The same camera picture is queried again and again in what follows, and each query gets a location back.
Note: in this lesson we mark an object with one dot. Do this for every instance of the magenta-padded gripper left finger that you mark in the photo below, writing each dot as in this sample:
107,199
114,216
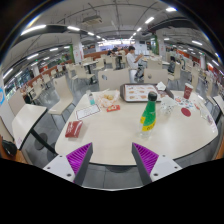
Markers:
78,158

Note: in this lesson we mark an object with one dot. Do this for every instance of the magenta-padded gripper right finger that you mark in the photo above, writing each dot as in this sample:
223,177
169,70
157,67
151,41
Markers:
146,158

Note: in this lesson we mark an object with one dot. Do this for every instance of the green-labelled clear drink bottle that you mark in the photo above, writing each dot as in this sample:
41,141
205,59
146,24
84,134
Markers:
148,116

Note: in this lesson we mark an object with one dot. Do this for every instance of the red tissue pack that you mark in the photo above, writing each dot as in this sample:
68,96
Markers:
73,129

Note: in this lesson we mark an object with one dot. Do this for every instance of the white printed card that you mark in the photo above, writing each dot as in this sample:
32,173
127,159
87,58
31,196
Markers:
87,112

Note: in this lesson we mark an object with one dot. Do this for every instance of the small red packet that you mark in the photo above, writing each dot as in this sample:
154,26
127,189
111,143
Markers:
113,108

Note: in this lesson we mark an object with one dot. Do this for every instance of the flat round red coaster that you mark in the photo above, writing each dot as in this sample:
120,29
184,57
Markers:
186,112

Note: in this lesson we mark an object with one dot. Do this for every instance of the small clear sanitizer bottle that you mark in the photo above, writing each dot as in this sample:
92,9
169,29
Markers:
91,99

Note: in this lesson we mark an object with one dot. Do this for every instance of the white table with black leg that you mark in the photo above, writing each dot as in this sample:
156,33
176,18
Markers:
219,101
28,120

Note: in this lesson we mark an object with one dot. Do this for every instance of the crumpled food wrapper bag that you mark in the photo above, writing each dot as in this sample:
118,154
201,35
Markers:
108,99

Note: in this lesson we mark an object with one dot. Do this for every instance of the beige plastic chair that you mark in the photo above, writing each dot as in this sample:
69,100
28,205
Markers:
63,93
115,79
156,76

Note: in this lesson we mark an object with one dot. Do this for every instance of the dark brown food tray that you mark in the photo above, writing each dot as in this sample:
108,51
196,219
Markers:
122,93

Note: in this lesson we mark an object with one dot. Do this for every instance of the black bag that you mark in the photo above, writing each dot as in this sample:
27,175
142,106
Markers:
9,147

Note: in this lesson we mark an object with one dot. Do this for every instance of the clear plastic packet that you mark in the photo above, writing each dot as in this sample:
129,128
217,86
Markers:
207,118

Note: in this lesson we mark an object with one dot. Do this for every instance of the white paper napkin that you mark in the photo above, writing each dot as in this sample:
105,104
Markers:
161,86

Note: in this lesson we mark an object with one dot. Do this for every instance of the red paper cup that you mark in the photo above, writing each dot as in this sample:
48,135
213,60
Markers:
188,90

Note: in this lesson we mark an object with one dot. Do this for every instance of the group of beige chairs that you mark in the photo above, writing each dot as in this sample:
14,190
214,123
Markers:
83,71

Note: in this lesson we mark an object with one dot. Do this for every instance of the person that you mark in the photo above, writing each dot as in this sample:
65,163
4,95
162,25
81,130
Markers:
131,60
172,65

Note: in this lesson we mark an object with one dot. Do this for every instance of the group of ceiling lights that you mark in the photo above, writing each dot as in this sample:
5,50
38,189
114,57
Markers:
33,29

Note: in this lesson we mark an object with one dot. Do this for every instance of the ceiling air conditioner unit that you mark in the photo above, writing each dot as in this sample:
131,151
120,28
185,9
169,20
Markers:
91,19

